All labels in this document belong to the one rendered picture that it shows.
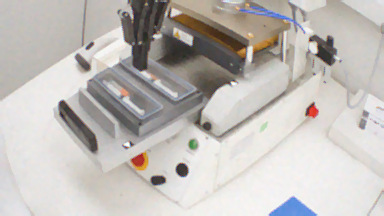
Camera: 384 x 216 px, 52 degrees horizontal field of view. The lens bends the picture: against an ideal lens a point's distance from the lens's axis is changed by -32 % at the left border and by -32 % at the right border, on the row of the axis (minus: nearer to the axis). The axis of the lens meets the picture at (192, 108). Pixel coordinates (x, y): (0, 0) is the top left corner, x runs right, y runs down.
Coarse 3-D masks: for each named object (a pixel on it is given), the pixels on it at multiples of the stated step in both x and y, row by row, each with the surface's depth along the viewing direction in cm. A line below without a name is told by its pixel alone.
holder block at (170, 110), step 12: (120, 72) 115; (96, 84) 111; (144, 84) 112; (96, 96) 111; (108, 96) 108; (156, 96) 109; (192, 96) 110; (108, 108) 108; (120, 108) 105; (168, 108) 106; (180, 108) 108; (120, 120) 106; (132, 120) 103; (156, 120) 104; (168, 120) 107; (144, 132) 103
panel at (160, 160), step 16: (192, 128) 114; (160, 144) 120; (176, 144) 117; (128, 160) 127; (160, 160) 120; (176, 160) 117; (192, 160) 115; (144, 176) 124; (176, 176) 117; (192, 176) 115; (176, 192) 118
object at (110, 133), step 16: (80, 96) 108; (80, 112) 107; (96, 112) 104; (192, 112) 110; (64, 128) 106; (96, 128) 104; (112, 128) 101; (128, 128) 105; (160, 128) 106; (176, 128) 109; (80, 144) 101; (112, 144) 101; (144, 144) 104; (96, 160) 98; (112, 160) 98
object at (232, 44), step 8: (176, 16) 123; (184, 16) 123; (184, 24) 121; (192, 24) 120; (200, 24) 120; (200, 32) 118; (208, 32) 118; (216, 32) 118; (216, 40) 116; (224, 40) 115; (232, 40) 116; (264, 40) 118; (272, 40) 121; (232, 48) 113; (240, 48) 113; (256, 48) 117; (264, 48) 120
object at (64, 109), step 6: (60, 102) 103; (66, 102) 103; (60, 108) 103; (66, 108) 102; (60, 114) 105; (66, 114) 101; (72, 114) 100; (72, 120) 100; (78, 120) 99; (78, 126) 98; (84, 126) 98; (78, 132) 99; (84, 132) 97; (90, 132) 97; (84, 138) 98; (90, 138) 96; (90, 144) 97; (96, 144) 98; (90, 150) 98
